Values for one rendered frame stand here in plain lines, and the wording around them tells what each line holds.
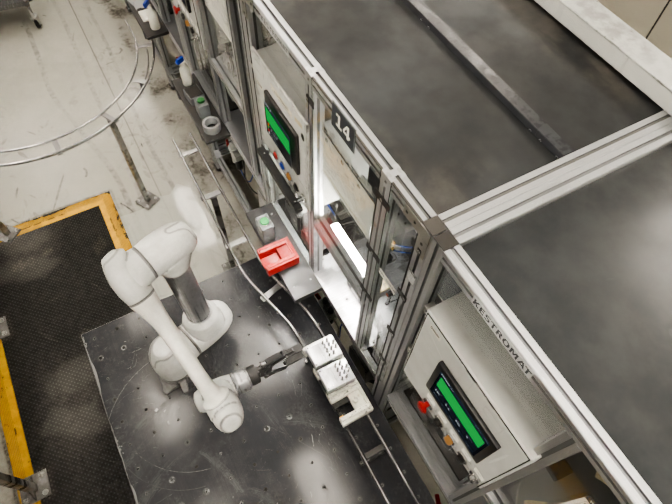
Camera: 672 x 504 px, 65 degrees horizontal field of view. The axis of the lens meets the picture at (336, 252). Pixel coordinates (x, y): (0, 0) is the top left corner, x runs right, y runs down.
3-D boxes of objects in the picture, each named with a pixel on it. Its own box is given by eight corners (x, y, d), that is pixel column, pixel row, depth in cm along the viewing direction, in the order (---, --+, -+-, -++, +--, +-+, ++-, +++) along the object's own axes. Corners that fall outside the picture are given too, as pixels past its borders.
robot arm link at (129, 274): (131, 310, 171) (165, 283, 177) (95, 267, 164) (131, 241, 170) (123, 303, 182) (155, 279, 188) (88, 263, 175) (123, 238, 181)
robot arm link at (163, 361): (148, 364, 234) (134, 346, 215) (181, 337, 241) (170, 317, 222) (171, 389, 228) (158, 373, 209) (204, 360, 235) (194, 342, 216)
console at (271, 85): (256, 141, 219) (243, 48, 180) (317, 119, 227) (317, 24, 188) (302, 214, 201) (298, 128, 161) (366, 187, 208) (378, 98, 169)
